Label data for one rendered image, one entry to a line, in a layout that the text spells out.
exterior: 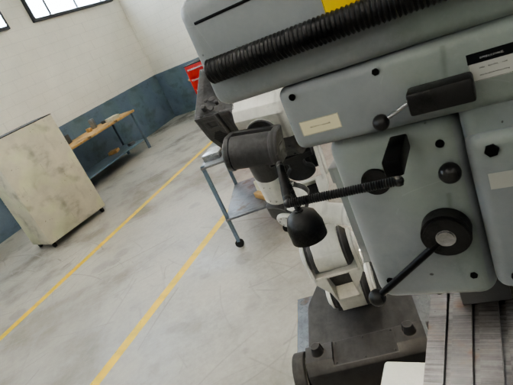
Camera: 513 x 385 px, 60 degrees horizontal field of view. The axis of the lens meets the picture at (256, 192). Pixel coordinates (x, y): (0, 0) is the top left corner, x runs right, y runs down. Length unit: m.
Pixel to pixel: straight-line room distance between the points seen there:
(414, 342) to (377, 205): 1.10
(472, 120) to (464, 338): 0.75
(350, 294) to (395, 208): 1.13
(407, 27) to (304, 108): 0.17
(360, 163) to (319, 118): 0.10
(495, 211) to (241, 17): 0.43
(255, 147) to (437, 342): 0.68
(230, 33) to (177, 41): 11.07
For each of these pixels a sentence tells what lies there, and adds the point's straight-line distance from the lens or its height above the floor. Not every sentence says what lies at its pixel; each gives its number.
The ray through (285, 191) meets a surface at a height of 1.59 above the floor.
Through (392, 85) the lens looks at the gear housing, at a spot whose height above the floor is 1.69.
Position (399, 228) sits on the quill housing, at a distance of 0.74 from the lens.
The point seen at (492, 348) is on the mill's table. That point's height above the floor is 0.94.
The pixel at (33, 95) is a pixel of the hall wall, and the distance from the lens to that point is 9.75.
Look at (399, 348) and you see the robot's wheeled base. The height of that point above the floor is 0.60.
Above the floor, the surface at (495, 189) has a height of 1.52.
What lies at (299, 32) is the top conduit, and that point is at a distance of 0.57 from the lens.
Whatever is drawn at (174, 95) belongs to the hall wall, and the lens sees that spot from 12.24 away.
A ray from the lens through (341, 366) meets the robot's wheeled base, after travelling 1.79.
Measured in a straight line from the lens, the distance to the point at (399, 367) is 1.35.
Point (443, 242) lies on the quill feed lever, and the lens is 0.70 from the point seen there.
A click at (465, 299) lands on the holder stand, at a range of 1.34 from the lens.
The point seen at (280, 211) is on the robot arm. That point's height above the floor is 1.28.
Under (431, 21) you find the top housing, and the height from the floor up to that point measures 1.75.
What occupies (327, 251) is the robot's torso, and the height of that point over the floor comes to 1.03.
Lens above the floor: 1.85
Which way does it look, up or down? 22 degrees down
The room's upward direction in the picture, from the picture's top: 24 degrees counter-clockwise
